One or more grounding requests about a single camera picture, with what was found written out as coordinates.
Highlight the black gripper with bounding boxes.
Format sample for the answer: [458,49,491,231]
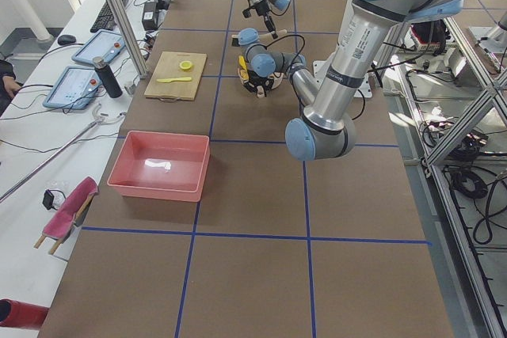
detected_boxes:
[242,0,275,32]
[242,70,277,94]

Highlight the beige plastic dustpan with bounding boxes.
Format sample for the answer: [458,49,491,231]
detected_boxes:
[238,69,283,98]

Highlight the pink plastic bin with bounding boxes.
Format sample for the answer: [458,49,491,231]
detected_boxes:
[107,131,210,203]

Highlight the yellow toy lemon slices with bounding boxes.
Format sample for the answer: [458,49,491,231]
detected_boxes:
[179,60,193,71]

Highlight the yellow plastic toy knife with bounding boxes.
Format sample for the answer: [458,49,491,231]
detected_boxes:
[156,77,193,83]

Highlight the bamboo cutting board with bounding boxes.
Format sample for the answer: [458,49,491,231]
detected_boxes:
[144,51,208,101]

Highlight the black power adapter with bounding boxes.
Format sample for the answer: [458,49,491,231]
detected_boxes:
[142,1,159,31]

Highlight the black water bottle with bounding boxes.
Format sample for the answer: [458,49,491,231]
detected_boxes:
[93,56,123,98]

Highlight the blue teach pendant far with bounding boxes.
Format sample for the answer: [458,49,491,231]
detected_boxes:
[71,29,125,66]

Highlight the blue teach pendant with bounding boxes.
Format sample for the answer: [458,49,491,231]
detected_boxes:
[71,29,125,66]
[43,66,102,110]

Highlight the black keyboard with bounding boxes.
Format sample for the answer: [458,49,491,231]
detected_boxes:
[90,2,116,33]

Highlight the metal reacher rod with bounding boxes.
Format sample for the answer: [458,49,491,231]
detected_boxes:
[1,104,127,203]

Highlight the blue teach pendant near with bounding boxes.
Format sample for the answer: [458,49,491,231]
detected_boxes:
[43,66,102,110]

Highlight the black computer mouse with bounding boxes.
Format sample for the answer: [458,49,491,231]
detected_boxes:
[57,34,77,46]

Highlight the pink cloth on stand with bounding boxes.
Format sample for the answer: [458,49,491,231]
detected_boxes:
[33,177,99,255]

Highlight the seated person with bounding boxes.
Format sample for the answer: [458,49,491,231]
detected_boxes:
[0,59,22,115]

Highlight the red cylinder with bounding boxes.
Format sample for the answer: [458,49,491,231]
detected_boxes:
[1,298,49,330]

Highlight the aluminium frame post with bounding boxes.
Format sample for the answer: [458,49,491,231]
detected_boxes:
[105,0,148,79]

